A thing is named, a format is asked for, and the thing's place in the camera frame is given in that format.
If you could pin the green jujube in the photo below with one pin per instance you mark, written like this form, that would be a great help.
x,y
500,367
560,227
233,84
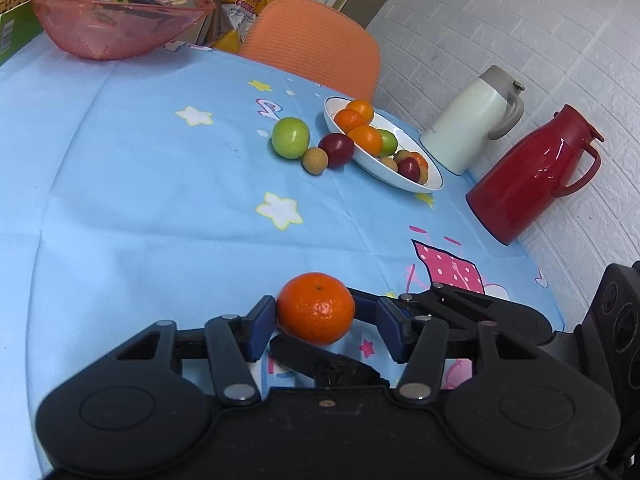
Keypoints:
x,y
389,141

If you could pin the dark red plum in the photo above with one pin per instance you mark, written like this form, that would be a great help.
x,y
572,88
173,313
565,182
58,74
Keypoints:
x,y
336,150
407,169

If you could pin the orange mandarin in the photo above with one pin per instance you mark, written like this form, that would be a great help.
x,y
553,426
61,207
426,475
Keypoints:
x,y
362,109
347,120
421,159
315,310

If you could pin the brown longan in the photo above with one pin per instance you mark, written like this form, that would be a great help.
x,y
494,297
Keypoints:
x,y
315,161
387,164
401,155
424,176

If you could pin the green cardboard box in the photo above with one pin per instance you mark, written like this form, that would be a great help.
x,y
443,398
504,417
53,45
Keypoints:
x,y
12,25

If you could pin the white plate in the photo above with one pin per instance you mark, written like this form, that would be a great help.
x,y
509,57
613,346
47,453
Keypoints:
x,y
372,172

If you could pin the white thermos jug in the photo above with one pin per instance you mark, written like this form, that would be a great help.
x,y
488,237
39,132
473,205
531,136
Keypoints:
x,y
470,120

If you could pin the blue printed tablecloth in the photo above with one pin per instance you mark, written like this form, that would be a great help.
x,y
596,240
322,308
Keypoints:
x,y
150,210

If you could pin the green apple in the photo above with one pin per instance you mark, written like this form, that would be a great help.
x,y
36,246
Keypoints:
x,y
290,137

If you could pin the red thermos jug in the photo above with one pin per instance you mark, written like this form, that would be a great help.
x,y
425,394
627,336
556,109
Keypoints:
x,y
530,175

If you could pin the orange chair back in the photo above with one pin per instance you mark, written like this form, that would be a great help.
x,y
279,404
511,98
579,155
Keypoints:
x,y
320,45

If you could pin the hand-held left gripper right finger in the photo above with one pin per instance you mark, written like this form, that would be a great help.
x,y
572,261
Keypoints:
x,y
392,332

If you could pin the pink plastic bowl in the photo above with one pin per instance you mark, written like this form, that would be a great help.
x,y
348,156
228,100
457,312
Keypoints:
x,y
115,30

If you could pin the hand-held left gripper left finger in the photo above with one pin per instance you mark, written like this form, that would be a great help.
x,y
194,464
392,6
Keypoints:
x,y
262,330

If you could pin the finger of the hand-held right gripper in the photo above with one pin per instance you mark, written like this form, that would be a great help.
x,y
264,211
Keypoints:
x,y
345,372
465,305

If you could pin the large orange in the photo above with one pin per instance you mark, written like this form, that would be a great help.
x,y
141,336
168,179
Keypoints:
x,y
365,139

